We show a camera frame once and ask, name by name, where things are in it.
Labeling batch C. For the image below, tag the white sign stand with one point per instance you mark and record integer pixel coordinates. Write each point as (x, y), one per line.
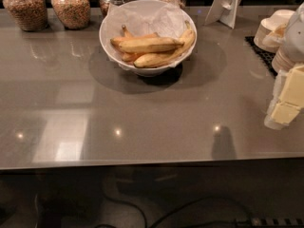
(224, 11)

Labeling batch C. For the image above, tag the white ceramic bowl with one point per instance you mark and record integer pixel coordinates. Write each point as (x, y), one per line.
(148, 71)

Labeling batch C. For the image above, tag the white paper bowl liner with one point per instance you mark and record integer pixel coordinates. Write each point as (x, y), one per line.
(142, 19)

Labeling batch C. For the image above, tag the right stack paper bowls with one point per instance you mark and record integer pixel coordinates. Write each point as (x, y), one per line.
(283, 61)

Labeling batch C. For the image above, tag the far left grain jar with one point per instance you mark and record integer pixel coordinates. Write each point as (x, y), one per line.
(28, 15)

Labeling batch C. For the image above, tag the lower small yellow banana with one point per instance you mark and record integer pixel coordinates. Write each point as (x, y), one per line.
(130, 57)

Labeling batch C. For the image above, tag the front curved yellow banana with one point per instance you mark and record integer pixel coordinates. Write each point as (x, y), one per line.
(159, 59)

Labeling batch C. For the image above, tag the black rubber mat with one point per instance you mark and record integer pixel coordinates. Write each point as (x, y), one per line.
(264, 56)

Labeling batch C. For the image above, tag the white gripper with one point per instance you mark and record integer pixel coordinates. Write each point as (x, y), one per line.
(294, 40)

